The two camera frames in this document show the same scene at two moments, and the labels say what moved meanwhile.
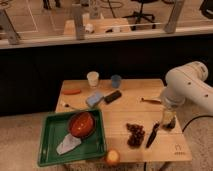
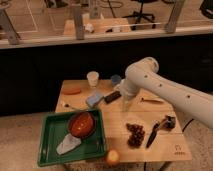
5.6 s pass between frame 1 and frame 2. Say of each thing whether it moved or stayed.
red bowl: stayed
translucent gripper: moved
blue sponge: stayed
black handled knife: stayed
